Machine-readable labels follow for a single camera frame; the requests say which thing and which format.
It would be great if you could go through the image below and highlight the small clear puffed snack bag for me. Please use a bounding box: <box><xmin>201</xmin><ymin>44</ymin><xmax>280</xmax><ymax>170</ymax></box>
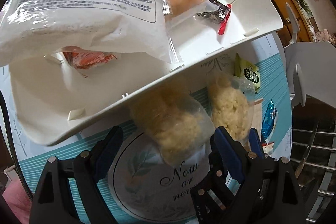
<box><xmin>206</xmin><ymin>73</ymin><xmax>257</xmax><ymax>149</ymax></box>

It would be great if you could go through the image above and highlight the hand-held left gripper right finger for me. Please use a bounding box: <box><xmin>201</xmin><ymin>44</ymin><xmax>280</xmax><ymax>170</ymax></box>
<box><xmin>209</xmin><ymin>127</ymin><xmax>306</xmax><ymax>224</ymax></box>

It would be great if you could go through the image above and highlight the large white blue packet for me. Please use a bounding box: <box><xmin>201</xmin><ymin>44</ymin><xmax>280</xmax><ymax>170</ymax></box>
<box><xmin>0</xmin><ymin>0</ymin><xmax>185</xmax><ymax>68</ymax></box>

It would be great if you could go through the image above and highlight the pink blanket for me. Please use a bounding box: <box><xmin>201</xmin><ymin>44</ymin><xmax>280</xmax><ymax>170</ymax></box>
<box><xmin>0</xmin><ymin>179</ymin><xmax>32</xmax><ymax>224</ymax></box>

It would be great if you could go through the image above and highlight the grey office chair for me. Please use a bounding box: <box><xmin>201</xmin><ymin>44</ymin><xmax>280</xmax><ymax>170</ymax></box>
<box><xmin>283</xmin><ymin>2</ymin><xmax>336</xmax><ymax>109</ymax></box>

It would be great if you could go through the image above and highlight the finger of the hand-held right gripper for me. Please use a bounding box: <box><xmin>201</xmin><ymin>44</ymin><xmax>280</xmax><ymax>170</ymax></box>
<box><xmin>190</xmin><ymin>158</ymin><xmax>238</xmax><ymax>199</ymax></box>
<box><xmin>249</xmin><ymin>129</ymin><xmax>264</xmax><ymax>159</ymax></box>

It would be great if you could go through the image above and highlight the large clear puffed snack bag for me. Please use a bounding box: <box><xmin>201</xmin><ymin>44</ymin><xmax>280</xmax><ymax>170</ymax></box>
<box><xmin>128</xmin><ymin>79</ymin><xmax>216</xmax><ymax>166</ymax></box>

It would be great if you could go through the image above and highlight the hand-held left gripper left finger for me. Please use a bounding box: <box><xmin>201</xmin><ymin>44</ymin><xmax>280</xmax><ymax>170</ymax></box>
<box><xmin>30</xmin><ymin>125</ymin><xmax>124</xmax><ymax>224</ymax></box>

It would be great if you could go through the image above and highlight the green white packet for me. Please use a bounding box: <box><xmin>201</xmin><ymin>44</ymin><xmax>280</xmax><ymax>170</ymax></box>
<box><xmin>233</xmin><ymin>53</ymin><xmax>261</xmax><ymax>95</ymax></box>

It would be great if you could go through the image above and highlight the blue foil packet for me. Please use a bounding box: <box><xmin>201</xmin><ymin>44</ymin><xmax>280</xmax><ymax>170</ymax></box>
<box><xmin>261</xmin><ymin>99</ymin><xmax>279</xmax><ymax>141</ymax></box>

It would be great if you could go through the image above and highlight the metal window grille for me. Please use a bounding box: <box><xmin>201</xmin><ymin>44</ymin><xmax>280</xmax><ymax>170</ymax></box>
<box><xmin>288</xmin><ymin>119</ymin><xmax>336</xmax><ymax>224</ymax></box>

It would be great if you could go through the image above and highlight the red round candy packet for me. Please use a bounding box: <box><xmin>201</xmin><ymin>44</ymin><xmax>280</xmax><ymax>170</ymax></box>
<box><xmin>62</xmin><ymin>45</ymin><xmax>119</xmax><ymax>71</ymax></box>

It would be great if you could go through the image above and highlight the white plastic storage box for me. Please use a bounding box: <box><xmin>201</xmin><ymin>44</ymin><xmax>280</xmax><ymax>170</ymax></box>
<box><xmin>7</xmin><ymin>0</ymin><xmax>285</xmax><ymax>146</ymax></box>

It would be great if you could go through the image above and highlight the dark snack red wrapper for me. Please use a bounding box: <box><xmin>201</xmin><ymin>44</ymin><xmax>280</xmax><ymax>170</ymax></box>
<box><xmin>197</xmin><ymin>0</ymin><xmax>233</xmax><ymax>36</ymax></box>

